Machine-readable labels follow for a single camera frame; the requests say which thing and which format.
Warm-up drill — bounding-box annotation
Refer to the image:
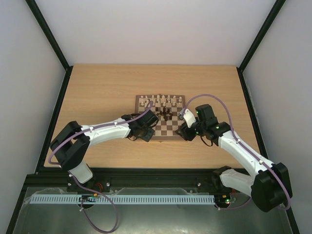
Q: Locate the wooden chessboard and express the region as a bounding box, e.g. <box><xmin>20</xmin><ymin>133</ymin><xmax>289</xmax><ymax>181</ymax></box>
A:
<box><xmin>135</xmin><ymin>94</ymin><xmax>186</xmax><ymax>141</ymax></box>

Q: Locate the black aluminium frame rail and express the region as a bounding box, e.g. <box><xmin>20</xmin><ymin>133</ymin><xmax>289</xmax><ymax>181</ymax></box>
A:
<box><xmin>23</xmin><ymin>167</ymin><xmax>235</xmax><ymax>194</ymax></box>

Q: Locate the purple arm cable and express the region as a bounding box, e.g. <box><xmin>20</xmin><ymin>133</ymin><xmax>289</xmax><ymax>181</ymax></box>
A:
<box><xmin>181</xmin><ymin>94</ymin><xmax>293</xmax><ymax>211</ymax></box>
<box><xmin>48</xmin><ymin>100</ymin><xmax>155</xmax><ymax>232</ymax></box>

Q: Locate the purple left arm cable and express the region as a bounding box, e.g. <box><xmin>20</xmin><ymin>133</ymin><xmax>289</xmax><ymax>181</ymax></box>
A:
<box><xmin>48</xmin><ymin>100</ymin><xmax>155</xmax><ymax>232</ymax></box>

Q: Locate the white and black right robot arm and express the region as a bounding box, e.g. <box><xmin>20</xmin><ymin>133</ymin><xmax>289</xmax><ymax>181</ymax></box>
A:
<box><xmin>176</xmin><ymin>104</ymin><xmax>293</xmax><ymax>212</ymax></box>

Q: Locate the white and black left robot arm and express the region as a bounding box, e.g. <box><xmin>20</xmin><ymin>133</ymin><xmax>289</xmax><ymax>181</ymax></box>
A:
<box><xmin>50</xmin><ymin>110</ymin><xmax>159</xmax><ymax>184</ymax></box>

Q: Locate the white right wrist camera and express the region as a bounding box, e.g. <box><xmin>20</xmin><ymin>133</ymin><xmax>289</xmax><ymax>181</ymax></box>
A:
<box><xmin>179</xmin><ymin>108</ymin><xmax>196</xmax><ymax>128</ymax></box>

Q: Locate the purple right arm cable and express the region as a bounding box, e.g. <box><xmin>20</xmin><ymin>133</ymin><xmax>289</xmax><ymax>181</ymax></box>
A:
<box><xmin>181</xmin><ymin>94</ymin><xmax>293</xmax><ymax>211</ymax></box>

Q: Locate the light blue slotted cable duct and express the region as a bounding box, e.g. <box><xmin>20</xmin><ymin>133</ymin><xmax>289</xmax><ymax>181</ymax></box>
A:
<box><xmin>30</xmin><ymin>195</ymin><xmax>215</xmax><ymax>205</ymax></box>

